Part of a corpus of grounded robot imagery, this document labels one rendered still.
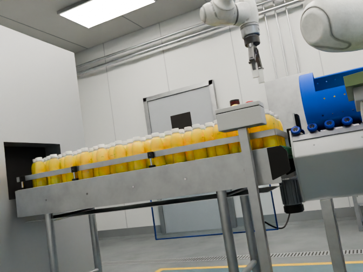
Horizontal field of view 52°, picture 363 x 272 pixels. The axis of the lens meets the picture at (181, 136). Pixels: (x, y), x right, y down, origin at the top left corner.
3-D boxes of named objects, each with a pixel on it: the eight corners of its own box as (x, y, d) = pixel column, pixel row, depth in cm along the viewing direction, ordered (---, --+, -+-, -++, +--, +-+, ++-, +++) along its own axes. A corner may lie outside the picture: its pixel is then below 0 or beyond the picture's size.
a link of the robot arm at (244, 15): (253, 31, 185) (229, 31, 181) (248, 1, 187) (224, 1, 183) (264, 20, 175) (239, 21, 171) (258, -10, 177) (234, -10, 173)
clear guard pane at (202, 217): (276, 228, 211) (262, 145, 217) (156, 238, 242) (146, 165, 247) (276, 228, 212) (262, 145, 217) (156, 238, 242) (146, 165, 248)
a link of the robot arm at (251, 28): (260, 26, 181) (262, 38, 180) (242, 32, 185) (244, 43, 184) (256, 20, 173) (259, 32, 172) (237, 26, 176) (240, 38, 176)
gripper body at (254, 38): (257, 32, 173) (260, 51, 172) (260, 38, 180) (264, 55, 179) (241, 36, 176) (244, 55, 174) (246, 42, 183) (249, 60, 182)
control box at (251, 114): (262, 122, 157) (258, 99, 158) (218, 131, 164) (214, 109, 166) (267, 124, 166) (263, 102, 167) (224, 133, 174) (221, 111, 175)
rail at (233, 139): (275, 135, 167) (274, 128, 168) (17, 182, 229) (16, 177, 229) (275, 135, 168) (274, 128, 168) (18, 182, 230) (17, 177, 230)
